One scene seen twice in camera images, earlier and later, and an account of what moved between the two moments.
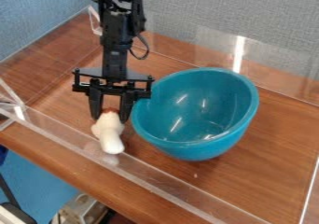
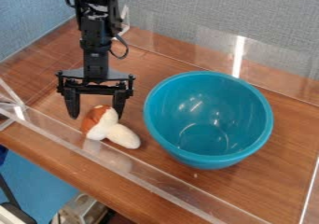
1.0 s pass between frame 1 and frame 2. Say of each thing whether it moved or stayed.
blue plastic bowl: moved
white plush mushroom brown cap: moved
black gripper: moved
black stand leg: stayed
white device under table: stayed
